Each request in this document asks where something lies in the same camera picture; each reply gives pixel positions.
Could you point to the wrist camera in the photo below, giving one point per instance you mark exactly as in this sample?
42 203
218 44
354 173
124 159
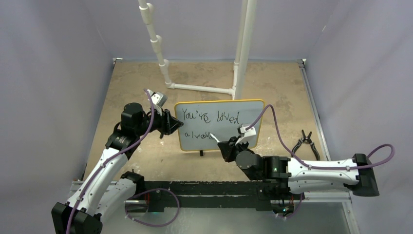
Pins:
158 99
246 133

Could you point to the white whiteboard marker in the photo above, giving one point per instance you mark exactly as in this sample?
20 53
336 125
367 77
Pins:
214 137

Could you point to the black pliers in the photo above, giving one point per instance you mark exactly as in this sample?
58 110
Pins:
306 139

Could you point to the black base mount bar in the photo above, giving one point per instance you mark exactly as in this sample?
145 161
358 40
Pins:
261 196

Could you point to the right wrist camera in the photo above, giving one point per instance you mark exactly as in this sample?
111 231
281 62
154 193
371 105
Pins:
246 133

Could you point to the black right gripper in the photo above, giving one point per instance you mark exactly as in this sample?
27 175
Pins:
228 148

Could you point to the yellow framed whiteboard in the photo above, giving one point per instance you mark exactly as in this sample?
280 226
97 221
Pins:
220 117

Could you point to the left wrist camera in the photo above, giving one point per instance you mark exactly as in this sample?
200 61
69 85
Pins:
158 99

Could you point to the aluminium table edge rail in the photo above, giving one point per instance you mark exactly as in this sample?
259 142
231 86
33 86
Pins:
347 203

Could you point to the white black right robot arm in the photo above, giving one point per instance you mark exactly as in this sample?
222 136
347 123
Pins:
291 176

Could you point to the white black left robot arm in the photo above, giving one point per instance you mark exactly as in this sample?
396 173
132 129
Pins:
85 210

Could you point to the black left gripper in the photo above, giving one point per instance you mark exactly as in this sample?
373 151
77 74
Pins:
168 124

